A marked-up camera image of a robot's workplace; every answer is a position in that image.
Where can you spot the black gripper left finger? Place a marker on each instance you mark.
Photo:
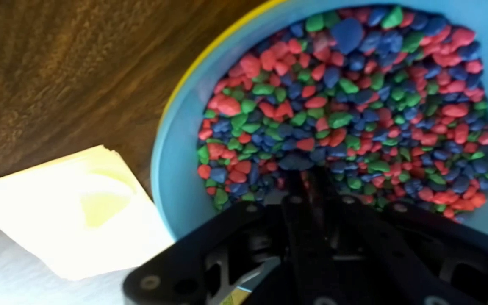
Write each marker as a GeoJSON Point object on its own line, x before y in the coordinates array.
{"type": "Point", "coordinates": [211, 265]}

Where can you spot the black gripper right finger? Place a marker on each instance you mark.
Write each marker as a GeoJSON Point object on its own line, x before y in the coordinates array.
{"type": "Point", "coordinates": [415, 260]}

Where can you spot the colourful gravel pebbles pile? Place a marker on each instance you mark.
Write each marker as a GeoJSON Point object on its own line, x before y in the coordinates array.
{"type": "Point", "coordinates": [357, 113]}

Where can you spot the blue bowl yellow outside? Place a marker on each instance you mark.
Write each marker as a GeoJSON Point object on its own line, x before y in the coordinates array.
{"type": "Point", "coordinates": [177, 163]}

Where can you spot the white paper napkin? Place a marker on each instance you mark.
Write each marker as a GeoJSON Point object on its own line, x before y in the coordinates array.
{"type": "Point", "coordinates": [59, 221]}

